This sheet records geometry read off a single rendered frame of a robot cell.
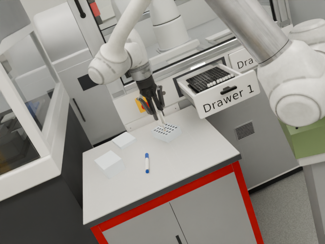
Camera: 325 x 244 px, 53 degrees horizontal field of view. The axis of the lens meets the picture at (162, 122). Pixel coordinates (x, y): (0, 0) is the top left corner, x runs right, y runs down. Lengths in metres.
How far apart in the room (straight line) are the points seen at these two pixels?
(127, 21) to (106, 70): 0.19
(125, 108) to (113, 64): 0.53
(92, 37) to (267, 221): 1.37
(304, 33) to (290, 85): 0.24
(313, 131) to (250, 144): 0.92
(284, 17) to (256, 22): 0.99
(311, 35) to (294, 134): 0.30
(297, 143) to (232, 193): 0.36
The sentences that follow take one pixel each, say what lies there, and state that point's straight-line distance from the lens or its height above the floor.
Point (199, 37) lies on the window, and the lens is 1.72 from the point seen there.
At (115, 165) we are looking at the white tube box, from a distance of 1.39.
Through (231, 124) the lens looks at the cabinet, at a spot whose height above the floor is 0.54.
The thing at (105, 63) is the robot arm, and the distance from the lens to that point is 1.21.
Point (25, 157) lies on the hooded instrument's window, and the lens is 1.53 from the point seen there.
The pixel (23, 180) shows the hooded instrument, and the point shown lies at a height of 0.85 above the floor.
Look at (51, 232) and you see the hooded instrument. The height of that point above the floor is 0.50.
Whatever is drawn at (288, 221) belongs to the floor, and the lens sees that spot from 2.03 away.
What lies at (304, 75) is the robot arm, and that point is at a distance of 0.90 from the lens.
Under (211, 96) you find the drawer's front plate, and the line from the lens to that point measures 1.41.
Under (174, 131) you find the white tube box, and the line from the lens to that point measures 1.47.
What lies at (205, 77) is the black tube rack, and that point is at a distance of 1.65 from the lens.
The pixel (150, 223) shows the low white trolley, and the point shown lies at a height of 0.63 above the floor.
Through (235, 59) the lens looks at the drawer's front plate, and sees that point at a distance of 1.78.
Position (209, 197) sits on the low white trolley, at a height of 0.62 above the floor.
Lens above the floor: 1.45
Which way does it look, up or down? 24 degrees down
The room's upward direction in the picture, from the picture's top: 22 degrees counter-clockwise
